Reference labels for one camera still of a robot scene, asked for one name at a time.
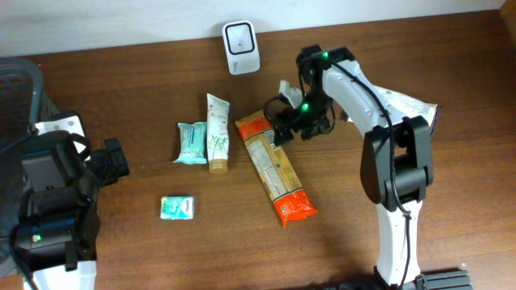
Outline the black aluminium arm base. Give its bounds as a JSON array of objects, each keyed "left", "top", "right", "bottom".
[{"left": 318, "top": 270, "right": 473, "bottom": 290}]

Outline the white barcode scanner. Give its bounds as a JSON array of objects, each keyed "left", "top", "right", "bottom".
[{"left": 222, "top": 21, "right": 260, "bottom": 76}]

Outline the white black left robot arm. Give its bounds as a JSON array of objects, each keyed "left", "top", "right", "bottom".
[{"left": 8, "top": 130, "right": 130, "bottom": 289}]

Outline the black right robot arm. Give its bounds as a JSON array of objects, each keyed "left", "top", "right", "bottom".
[{"left": 268, "top": 45, "right": 434, "bottom": 289}]

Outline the grey plastic mesh basket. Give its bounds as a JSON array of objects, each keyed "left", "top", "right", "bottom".
[{"left": 1, "top": 58, "right": 56, "bottom": 277}]

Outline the teal pocket tissue pack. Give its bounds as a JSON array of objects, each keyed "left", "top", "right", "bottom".
[{"left": 160, "top": 196, "right": 194, "bottom": 221}]

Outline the orange spaghetti packet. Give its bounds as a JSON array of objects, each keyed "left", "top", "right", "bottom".
[{"left": 235, "top": 110, "right": 318, "bottom": 226}]

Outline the white blue noodle bag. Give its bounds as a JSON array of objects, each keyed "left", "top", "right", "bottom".
[{"left": 342, "top": 85, "right": 441, "bottom": 138}]

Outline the teal wet wipes pack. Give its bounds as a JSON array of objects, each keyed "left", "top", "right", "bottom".
[{"left": 174, "top": 122, "right": 207, "bottom": 165}]

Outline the white floral cream tube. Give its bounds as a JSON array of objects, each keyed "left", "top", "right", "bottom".
[{"left": 206, "top": 93, "right": 230, "bottom": 173}]

